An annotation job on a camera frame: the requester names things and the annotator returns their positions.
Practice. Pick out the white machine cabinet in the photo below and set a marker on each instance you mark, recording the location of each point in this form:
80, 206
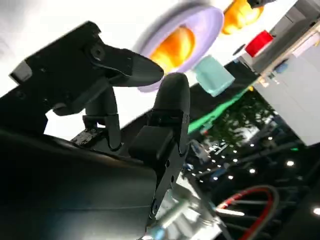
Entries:
295, 70

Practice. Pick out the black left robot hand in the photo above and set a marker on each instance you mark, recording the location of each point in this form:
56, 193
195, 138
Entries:
258, 2

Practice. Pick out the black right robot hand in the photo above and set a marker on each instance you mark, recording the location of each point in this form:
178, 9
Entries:
62, 175

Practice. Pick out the pale green mug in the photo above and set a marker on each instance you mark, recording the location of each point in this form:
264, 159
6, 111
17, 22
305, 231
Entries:
215, 76

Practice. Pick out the lilac plate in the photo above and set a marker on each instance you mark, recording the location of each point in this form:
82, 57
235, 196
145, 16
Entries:
205, 27

